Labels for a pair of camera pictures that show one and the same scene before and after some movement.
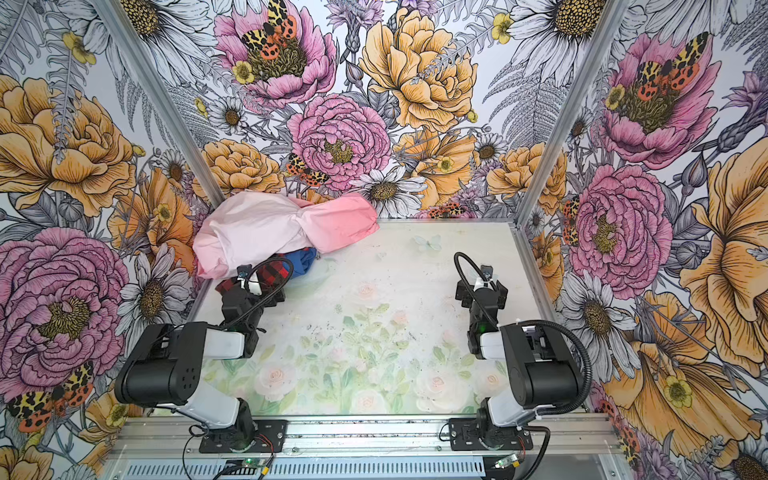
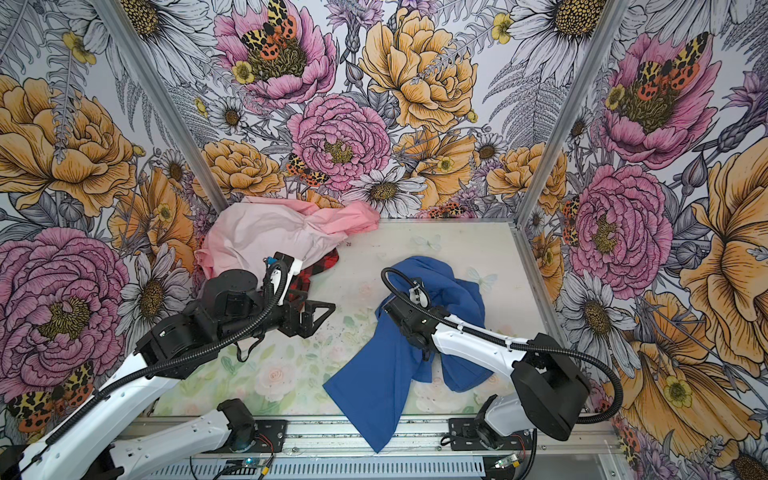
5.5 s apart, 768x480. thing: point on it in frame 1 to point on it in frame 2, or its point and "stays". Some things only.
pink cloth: (248, 228) stays
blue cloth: (302, 261) to (375, 383)
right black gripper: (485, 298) to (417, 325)
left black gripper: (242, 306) to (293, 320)
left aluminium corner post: (120, 28) stays
